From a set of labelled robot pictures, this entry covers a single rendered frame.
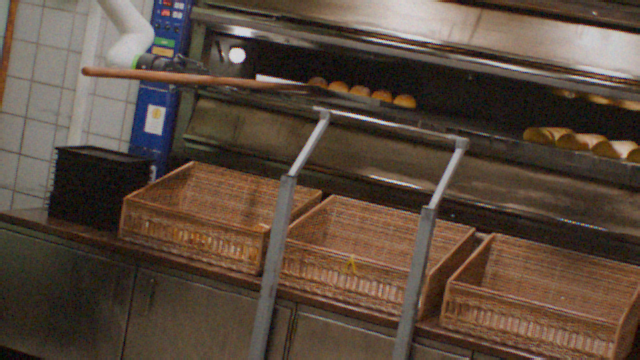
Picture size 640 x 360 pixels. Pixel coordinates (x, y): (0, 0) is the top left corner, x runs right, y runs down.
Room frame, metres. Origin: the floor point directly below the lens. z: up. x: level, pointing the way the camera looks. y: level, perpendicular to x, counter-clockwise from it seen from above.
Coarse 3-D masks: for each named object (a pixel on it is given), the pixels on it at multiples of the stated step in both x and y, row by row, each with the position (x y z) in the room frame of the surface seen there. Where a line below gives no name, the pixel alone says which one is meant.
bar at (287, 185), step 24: (240, 96) 4.26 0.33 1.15; (264, 96) 4.23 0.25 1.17; (360, 120) 4.10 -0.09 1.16; (384, 120) 4.08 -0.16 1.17; (312, 144) 4.06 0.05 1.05; (456, 144) 3.97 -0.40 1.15; (288, 192) 3.93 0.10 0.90; (288, 216) 3.95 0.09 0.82; (432, 216) 3.75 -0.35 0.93; (264, 288) 3.94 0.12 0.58; (408, 288) 3.76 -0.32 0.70; (264, 312) 3.93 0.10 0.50; (408, 312) 3.76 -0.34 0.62; (264, 336) 3.94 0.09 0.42; (408, 336) 3.75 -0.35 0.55
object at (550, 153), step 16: (272, 96) 4.63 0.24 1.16; (288, 96) 4.61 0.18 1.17; (304, 96) 4.58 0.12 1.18; (352, 112) 4.51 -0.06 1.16; (368, 112) 4.49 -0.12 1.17; (384, 112) 4.52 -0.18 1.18; (432, 128) 4.40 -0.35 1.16; (448, 128) 4.38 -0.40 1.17; (480, 144) 4.33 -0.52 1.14; (496, 144) 4.31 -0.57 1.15; (512, 144) 4.29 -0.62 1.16; (528, 144) 4.27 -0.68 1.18; (560, 160) 4.22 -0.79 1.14; (576, 160) 4.20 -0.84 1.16; (592, 160) 4.18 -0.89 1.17; (608, 160) 4.17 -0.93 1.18
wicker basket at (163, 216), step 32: (160, 192) 4.51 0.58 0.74; (192, 192) 4.67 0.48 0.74; (224, 192) 4.64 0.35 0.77; (256, 192) 4.60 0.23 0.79; (320, 192) 4.51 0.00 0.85; (128, 224) 4.28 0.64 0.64; (160, 224) 4.23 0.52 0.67; (192, 224) 4.19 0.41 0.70; (224, 224) 4.14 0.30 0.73; (256, 224) 4.56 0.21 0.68; (288, 224) 4.29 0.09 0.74; (192, 256) 4.18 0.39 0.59; (224, 256) 4.14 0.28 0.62
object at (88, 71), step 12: (84, 72) 3.37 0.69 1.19; (96, 72) 3.41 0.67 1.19; (108, 72) 3.47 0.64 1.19; (120, 72) 3.53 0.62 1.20; (132, 72) 3.60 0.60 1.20; (144, 72) 3.67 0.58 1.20; (156, 72) 3.75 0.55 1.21; (192, 84) 4.00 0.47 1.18; (204, 84) 4.06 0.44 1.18; (216, 84) 4.14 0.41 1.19; (228, 84) 4.23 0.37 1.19; (240, 84) 4.32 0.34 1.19; (252, 84) 4.41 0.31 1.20; (264, 84) 4.52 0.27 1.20; (276, 84) 4.62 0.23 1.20; (288, 84) 4.74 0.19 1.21
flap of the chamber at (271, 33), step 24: (216, 24) 4.61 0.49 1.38; (240, 24) 4.53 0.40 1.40; (312, 48) 4.62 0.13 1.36; (336, 48) 4.47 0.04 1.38; (360, 48) 4.36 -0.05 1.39; (384, 48) 4.33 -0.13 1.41; (456, 72) 4.33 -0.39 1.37; (480, 72) 4.20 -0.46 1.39; (504, 72) 4.17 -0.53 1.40; (576, 96) 4.20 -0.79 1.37; (600, 96) 4.07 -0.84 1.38; (624, 96) 4.02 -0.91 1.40
